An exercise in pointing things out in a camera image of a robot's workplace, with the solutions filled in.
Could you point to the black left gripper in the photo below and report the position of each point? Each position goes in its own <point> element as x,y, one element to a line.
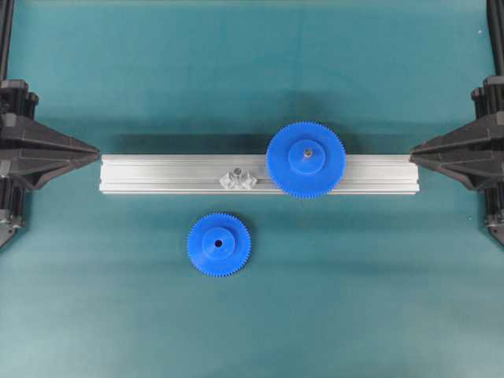
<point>56,154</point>

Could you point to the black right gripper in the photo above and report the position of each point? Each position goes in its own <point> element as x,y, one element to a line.
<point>477,170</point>

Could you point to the small blue gear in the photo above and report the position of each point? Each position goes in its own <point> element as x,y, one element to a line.
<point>219,245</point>

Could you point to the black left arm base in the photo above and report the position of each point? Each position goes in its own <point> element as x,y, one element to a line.
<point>6,232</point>

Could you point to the large blue gear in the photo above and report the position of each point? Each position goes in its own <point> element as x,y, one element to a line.
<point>305,177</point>

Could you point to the black right frame post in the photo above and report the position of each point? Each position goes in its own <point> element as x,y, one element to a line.
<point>495,27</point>

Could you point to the black frame post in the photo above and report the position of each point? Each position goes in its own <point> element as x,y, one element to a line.
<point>6,19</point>
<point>495,27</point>

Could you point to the black left frame post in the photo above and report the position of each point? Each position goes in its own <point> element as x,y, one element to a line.
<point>6,19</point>

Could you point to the silver aluminium extrusion rail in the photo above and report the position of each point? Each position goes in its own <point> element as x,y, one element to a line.
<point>199,174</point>

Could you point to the steel shaft with bracket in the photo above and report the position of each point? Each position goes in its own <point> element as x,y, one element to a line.
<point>238,180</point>

